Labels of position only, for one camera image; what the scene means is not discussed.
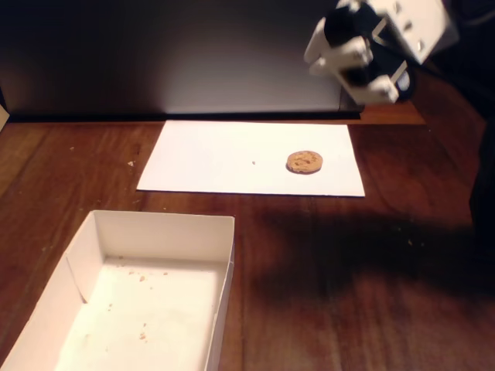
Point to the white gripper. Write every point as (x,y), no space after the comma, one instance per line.
(324,58)

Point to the round chocolate chip cookie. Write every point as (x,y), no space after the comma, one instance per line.
(304,162)

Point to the large dark cabinet box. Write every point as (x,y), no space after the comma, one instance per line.
(154,58)

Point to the white open cardboard box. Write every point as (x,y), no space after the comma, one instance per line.
(135,309)

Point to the white paper sheet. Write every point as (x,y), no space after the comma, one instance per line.
(232,162)

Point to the cream board edge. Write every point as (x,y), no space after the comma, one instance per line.
(3,116)

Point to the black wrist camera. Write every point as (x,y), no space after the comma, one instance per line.
(344,27)

